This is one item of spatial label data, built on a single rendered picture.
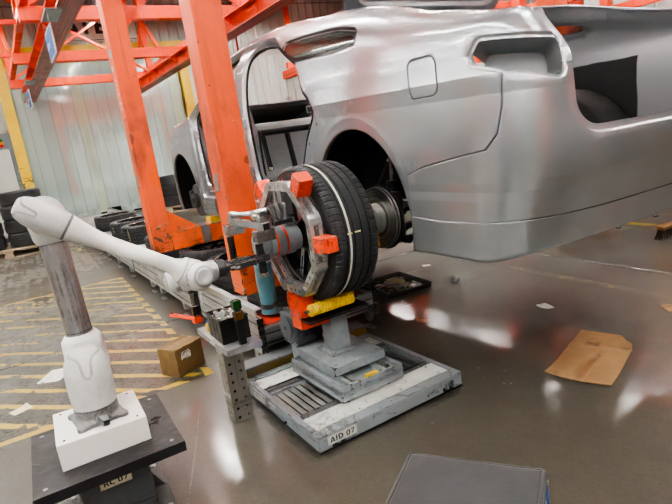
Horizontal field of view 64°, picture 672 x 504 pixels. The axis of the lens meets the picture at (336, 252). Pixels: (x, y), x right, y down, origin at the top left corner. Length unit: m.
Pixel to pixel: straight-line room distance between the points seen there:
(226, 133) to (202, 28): 0.51
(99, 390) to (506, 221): 1.61
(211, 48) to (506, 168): 1.60
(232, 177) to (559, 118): 1.61
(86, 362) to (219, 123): 1.34
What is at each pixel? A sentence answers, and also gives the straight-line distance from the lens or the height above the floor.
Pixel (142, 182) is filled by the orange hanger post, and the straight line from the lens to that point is 4.70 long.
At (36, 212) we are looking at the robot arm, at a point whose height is 1.19.
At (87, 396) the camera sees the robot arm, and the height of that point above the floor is 0.51.
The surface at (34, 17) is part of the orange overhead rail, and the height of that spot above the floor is 3.26.
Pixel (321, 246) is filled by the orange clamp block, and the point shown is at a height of 0.85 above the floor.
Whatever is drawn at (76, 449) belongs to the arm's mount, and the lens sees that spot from 2.19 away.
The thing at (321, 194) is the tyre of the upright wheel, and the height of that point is 1.06.
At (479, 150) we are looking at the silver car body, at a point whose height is 1.17.
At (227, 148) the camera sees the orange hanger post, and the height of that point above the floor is 1.31.
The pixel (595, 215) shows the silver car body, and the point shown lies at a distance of 2.26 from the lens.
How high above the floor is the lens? 1.31
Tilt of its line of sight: 13 degrees down
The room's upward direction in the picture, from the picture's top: 8 degrees counter-clockwise
